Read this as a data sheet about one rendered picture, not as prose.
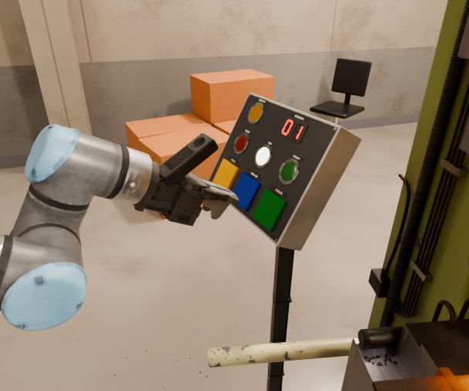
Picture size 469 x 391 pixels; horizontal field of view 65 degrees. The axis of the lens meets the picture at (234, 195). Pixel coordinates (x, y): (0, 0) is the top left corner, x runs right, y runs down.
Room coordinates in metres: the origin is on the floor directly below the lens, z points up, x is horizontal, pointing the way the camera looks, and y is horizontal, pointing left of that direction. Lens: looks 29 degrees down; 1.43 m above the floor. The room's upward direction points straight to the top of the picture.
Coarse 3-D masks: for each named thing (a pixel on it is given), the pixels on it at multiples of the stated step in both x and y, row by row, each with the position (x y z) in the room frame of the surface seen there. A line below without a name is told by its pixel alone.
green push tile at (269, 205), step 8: (264, 192) 0.74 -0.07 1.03; (272, 192) 0.72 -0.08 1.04; (264, 200) 0.73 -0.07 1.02; (272, 200) 0.71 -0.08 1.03; (280, 200) 0.69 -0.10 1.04; (256, 208) 0.73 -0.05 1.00; (264, 208) 0.71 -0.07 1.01; (272, 208) 0.70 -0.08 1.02; (280, 208) 0.68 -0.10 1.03; (256, 216) 0.71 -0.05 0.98; (264, 216) 0.70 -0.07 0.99; (272, 216) 0.68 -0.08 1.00; (264, 224) 0.69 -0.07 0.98; (272, 224) 0.67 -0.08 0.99
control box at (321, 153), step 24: (240, 120) 0.96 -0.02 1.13; (264, 120) 0.89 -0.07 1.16; (312, 120) 0.77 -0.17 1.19; (264, 144) 0.84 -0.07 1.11; (288, 144) 0.78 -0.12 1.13; (312, 144) 0.73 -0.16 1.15; (336, 144) 0.70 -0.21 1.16; (216, 168) 0.93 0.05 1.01; (240, 168) 0.86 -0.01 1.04; (264, 168) 0.79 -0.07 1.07; (312, 168) 0.69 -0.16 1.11; (336, 168) 0.71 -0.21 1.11; (288, 192) 0.70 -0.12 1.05; (312, 192) 0.68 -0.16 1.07; (288, 216) 0.66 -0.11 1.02; (312, 216) 0.68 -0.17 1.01; (288, 240) 0.65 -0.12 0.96
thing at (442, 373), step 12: (444, 372) 0.30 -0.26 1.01; (372, 384) 0.29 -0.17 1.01; (384, 384) 0.28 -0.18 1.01; (396, 384) 0.28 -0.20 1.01; (408, 384) 0.28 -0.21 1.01; (420, 384) 0.28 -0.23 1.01; (432, 384) 0.28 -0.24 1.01; (444, 384) 0.28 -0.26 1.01; (456, 384) 0.28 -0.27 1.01; (468, 384) 0.29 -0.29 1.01
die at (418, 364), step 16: (448, 320) 0.41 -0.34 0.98; (464, 320) 0.41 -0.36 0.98; (416, 336) 0.38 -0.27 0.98; (432, 336) 0.38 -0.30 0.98; (448, 336) 0.38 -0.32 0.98; (464, 336) 0.38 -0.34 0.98; (400, 352) 0.40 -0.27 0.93; (416, 352) 0.37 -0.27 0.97; (432, 352) 0.35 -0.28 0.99; (448, 352) 0.35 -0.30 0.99; (464, 352) 0.35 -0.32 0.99; (416, 368) 0.36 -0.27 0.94; (432, 368) 0.33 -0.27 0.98; (464, 368) 0.32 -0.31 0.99
